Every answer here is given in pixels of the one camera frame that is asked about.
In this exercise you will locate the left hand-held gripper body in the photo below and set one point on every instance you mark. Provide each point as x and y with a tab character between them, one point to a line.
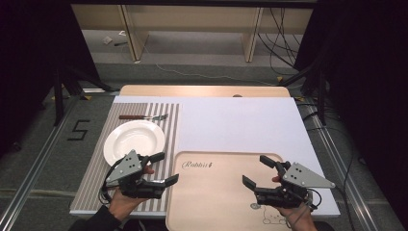
125	167

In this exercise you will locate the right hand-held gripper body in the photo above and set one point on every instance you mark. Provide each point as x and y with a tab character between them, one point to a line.
300	179

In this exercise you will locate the person's left hand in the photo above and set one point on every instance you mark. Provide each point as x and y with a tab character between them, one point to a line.
123	203

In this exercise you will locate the person's right hand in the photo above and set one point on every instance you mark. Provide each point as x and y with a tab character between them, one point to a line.
296	219

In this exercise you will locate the white plate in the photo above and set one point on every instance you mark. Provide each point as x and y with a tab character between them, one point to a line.
134	141

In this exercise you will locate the striped placemat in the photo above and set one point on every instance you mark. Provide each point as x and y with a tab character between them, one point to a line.
96	173

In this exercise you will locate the beige plastic tray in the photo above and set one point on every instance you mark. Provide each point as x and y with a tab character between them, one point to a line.
211	195

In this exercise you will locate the black metal stand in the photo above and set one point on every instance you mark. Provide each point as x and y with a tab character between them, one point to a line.
59	96
320	89

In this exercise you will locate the small black pen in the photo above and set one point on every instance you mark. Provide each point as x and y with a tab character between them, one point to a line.
120	43

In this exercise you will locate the white paper scrap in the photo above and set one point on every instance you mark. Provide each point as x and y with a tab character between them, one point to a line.
107	40

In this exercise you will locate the light wooden shelf unit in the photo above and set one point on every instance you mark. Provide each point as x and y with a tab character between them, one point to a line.
192	19

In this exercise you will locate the aluminium floor rail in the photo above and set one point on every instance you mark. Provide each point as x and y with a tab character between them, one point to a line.
35	173
340	166

